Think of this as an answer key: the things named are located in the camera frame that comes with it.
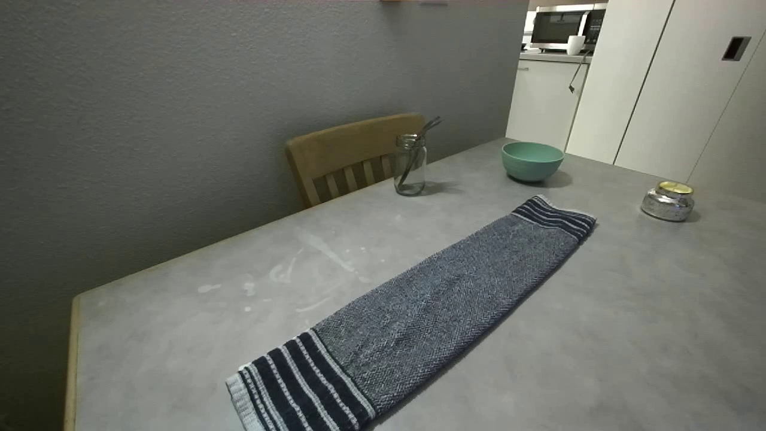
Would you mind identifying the tall white cabinet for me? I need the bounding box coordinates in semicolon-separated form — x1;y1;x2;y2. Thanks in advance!
566;0;766;200

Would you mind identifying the clear glass jar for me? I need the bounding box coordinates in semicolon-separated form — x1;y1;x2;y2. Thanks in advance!
393;130;432;199

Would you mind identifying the metal straw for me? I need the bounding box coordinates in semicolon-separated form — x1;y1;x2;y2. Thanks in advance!
402;115;442;188

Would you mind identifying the white microwave oven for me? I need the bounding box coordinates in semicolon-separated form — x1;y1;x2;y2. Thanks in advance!
526;3;608;58

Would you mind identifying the dark blue striped towel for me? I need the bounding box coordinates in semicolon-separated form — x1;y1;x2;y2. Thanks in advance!
225;194;598;431

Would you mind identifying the green bowl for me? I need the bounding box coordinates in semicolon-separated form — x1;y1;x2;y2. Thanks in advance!
499;138;567;187

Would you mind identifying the wooden chair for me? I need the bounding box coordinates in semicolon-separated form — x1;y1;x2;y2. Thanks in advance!
286;111;428;210

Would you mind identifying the white counter cabinet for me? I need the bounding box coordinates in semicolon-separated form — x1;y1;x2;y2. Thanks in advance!
505;50;593;153

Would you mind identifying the candle in glass jar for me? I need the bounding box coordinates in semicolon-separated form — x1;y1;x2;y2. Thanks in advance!
640;179;696;226

